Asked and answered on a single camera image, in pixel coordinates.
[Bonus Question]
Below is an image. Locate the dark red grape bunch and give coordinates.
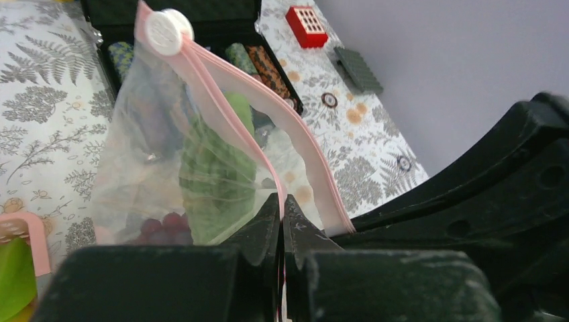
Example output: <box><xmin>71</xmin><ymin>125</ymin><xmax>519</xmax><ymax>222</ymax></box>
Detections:
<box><xmin>131</xmin><ymin>212</ymin><xmax>193</xmax><ymax>246</ymax></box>

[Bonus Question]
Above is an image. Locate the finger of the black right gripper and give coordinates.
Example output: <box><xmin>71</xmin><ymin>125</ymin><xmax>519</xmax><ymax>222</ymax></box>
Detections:
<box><xmin>335</xmin><ymin>92</ymin><xmax>568</xmax><ymax>321</ymax></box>

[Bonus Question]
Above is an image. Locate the grey building baseplate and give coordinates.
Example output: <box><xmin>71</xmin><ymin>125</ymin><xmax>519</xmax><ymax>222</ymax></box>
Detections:
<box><xmin>333</xmin><ymin>46</ymin><xmax>383</xmax><ymax>95</ymax></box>

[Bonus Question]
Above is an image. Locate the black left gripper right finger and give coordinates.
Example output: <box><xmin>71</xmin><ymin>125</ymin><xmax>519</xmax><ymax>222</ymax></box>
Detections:
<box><xmin>282</xmin><ymin>196</ymin><xmax>502</xmax><ymax>321</ymax></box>

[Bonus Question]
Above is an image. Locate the loose poker chip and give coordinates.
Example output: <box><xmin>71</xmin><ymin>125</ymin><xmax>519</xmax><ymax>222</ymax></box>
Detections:
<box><xmin>397</xmin><ymin>155</ymin><xmax>413</xmax><ymax>172</ymax></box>
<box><xmin>321</xmin><ymin>93</ymin><xmax>338</xmax><ymax>109</ymax></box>

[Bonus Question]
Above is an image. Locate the black poker chip case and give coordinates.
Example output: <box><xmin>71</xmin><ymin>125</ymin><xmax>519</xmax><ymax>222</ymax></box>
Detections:
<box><xmin>80</xmin><ymin>0</ymin><xmax>305</xmax><ymax>117</ymax></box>

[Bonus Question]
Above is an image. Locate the pink plastic basket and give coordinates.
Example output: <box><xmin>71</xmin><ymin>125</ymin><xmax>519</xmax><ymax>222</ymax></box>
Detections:
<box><xmin>1</xmin><ymin>211</ymin><xmax>52</xmax><ymax>278</ymax></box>

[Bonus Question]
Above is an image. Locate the clear zip top bag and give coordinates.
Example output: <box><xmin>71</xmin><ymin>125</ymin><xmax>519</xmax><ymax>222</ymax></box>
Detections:
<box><xmin>91</xmin><ymin>1</ymin><xmax>355</xmax><ymax>245</ymax></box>

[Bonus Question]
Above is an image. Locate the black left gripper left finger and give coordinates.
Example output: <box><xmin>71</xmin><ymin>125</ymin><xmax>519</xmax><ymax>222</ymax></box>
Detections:
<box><xmin>32</xmin><ymin>194</ymin><xmax>280</xmax><ymax>321</ymax></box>

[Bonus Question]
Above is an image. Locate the floral table mat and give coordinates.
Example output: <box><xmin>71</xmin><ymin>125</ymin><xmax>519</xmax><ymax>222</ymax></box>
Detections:
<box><xmin>1</xmin><ymin>1</ymin><xmax>428</xmax><ymax>268</ymax></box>

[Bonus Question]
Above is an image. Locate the red grid toy block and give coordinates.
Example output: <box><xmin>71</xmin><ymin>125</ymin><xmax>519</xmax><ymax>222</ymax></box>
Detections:
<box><xmin>285</xmin><ymin>5</ymin><xmax>329</xmax><ymax>49</ymax></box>

